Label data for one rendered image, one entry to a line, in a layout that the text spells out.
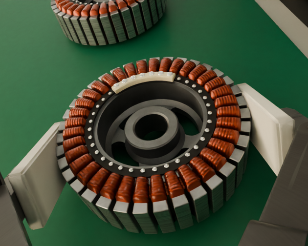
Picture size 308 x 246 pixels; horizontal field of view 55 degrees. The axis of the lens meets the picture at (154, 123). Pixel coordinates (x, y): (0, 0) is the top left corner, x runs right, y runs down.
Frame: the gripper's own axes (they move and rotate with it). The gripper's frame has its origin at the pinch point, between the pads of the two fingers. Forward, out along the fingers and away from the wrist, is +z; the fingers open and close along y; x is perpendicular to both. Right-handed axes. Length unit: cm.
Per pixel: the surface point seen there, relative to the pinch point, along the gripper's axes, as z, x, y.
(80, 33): 12.0, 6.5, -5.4
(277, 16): 11.9, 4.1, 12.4
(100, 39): 11.7, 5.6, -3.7
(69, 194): -0.4, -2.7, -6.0
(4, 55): 14.9, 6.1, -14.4
